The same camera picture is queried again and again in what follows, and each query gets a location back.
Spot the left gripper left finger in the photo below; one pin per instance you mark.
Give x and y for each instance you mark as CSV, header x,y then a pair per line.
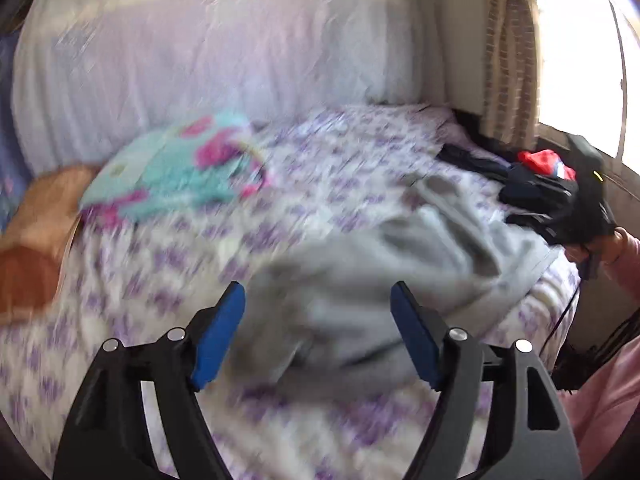
x,y
127,389

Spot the grey sweatpants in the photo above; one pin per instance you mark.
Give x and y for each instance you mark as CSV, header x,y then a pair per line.
x,y
317,323

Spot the dark clothes pile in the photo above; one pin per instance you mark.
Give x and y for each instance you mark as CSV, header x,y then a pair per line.
x,y
547,201

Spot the red cloth item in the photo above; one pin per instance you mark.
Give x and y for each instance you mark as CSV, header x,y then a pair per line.
x,y
546,163

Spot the beige brick pattern curtain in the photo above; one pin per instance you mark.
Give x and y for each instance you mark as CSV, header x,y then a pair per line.
x,y
512,72

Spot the brown orange pillow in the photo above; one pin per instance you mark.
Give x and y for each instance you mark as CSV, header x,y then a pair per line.
x,y
37,239

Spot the blue floral pillow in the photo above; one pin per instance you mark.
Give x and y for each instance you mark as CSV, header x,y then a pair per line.
x,y
14,173

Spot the turquoise pink floral folded quilt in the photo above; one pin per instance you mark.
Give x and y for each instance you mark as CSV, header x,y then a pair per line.
x,y
205,159

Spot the window with wooden frame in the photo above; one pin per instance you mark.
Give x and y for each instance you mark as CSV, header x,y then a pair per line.
x,y
590,74

